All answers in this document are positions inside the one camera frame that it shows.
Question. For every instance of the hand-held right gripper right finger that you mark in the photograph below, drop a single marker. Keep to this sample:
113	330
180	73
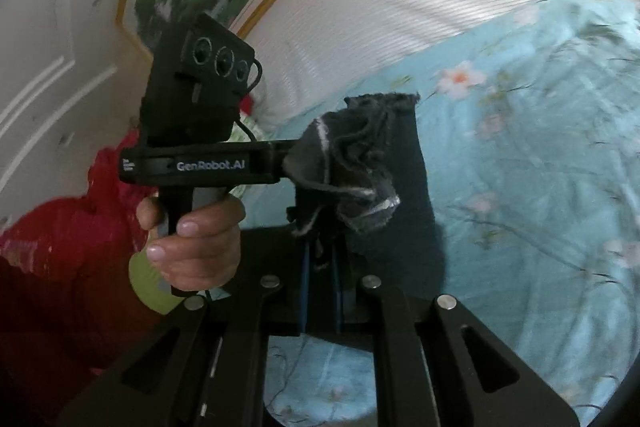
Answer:
340	304

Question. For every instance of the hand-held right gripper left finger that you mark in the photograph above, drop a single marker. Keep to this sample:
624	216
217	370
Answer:
306	292

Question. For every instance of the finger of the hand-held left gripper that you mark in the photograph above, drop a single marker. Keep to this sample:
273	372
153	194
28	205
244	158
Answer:
286	159

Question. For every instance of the dark pants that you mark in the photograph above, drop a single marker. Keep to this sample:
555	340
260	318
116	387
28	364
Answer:
400	187

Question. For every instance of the person's left hand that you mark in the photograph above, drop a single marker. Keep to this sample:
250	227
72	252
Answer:
205	247

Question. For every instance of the white panelled door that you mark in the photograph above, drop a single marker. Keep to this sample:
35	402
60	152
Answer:
55	32

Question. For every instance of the white ribbed headboard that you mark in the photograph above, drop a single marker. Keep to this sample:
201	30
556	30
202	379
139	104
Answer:
400	7

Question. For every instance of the red clothing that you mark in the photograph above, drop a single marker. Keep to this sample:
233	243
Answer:
60	252

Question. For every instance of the light blue floral bedsheet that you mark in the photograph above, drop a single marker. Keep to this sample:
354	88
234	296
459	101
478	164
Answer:
525	157

